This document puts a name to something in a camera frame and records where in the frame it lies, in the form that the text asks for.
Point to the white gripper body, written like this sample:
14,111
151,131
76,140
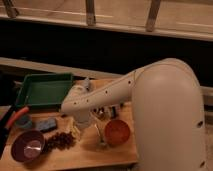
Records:
82,120

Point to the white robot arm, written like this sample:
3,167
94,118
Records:
168,113

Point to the green plastic tray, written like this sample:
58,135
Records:
44,90

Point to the banana pieces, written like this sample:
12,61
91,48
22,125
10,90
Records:
72,128

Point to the small metal can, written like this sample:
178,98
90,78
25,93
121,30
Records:
113,112

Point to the grey blue cloth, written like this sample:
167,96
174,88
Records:
85,84

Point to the orange bowl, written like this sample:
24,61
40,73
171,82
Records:
116,132

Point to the blue sponge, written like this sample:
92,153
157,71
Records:
46,125

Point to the wooden board table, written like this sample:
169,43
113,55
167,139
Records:
86,153

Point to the small blue cup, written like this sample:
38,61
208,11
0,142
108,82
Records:
24,122

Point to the purple bowl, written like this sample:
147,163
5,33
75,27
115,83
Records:
28,146

